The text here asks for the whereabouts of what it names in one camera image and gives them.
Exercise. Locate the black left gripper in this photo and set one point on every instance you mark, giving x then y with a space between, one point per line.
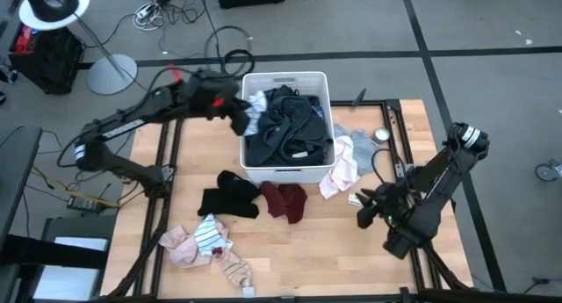
211 92

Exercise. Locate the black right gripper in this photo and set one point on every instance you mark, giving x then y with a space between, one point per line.
382 204

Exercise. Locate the white light-blue sock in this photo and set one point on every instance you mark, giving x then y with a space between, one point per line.
257 107

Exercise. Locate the pale pink labelled shirt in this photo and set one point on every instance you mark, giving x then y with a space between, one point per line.
340 171

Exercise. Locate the grey garment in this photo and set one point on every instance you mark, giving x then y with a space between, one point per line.
362 149

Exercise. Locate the dark navy jacket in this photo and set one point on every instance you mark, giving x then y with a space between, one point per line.
290 132

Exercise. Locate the maroon garment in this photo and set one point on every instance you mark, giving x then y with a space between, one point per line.
285 199

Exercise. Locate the black garment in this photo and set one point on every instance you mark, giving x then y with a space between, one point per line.
228 202

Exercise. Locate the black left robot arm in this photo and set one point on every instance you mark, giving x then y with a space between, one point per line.
127 125

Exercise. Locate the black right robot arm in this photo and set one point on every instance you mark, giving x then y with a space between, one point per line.
443 184

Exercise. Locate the small white card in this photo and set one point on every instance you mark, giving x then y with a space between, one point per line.
354 200

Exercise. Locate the metal mounting plate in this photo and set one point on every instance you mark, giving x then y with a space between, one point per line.
400 170

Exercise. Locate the round metal tin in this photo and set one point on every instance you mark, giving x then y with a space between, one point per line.
382 135

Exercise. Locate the white plastic laundry basket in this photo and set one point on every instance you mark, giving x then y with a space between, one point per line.
285 175

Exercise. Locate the white striped maroon-toe sock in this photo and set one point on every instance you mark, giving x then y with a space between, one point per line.
211 235

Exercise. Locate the white floor stand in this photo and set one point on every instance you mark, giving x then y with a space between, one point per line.
112 74

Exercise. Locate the dusty pink garment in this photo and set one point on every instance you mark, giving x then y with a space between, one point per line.
180 250

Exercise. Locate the black power brick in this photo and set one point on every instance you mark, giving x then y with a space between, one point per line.
85 204

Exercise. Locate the grey caster wheel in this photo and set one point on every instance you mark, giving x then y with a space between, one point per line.
549 171

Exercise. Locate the black equipment crate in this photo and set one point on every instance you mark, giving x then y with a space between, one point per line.
52 66

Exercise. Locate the black looped device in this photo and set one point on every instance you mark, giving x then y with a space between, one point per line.
39 9

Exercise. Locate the black desk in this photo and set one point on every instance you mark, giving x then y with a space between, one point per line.
17 171

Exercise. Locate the black beam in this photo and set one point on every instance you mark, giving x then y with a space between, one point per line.
52 252

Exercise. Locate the red box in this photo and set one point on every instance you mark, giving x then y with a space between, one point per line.
24 37

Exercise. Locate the grey cabinet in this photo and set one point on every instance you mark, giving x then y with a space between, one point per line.
70 290

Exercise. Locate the black aluminium table frame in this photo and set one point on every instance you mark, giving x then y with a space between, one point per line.
342 103

